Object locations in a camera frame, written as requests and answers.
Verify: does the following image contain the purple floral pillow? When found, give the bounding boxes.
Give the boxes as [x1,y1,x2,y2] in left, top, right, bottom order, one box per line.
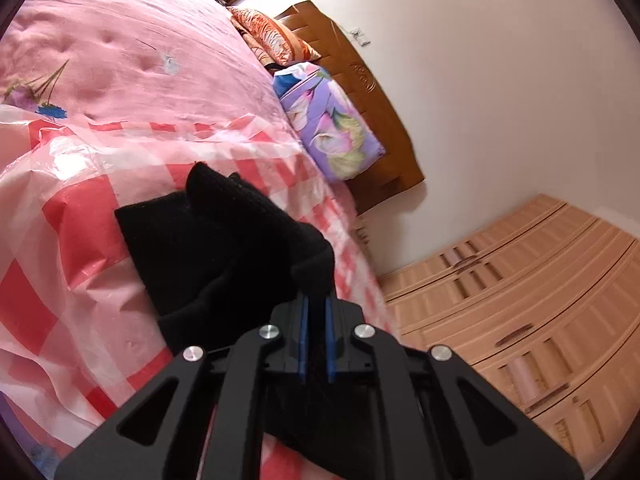
[272,61,387,184]

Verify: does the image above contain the light wooden wardrobe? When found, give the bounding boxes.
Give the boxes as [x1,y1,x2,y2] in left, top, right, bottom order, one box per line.
[379,193,640,480]

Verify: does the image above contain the red checked plastic sheet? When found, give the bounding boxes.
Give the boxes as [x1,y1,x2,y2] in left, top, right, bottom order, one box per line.
[0,105,402,480]

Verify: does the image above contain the black pants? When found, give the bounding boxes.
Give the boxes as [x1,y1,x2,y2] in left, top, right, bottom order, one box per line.
[114,161,382,480]

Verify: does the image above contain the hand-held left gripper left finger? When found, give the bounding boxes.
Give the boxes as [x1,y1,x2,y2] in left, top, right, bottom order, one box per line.
[54,296,313,480]

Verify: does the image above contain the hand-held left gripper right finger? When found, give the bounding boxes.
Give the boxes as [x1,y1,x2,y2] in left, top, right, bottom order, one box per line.
[325,296,586,480]

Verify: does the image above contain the orange floral pillow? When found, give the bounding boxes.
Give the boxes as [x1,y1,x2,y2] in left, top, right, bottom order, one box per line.
[229,6,322,66]

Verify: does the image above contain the pink floral bed cover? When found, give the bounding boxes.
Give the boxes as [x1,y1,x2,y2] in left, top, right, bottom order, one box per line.
[0,0,301,133]

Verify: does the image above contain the carved wooden headboard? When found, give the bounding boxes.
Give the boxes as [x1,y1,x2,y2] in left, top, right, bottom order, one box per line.
[274,0,427,217]

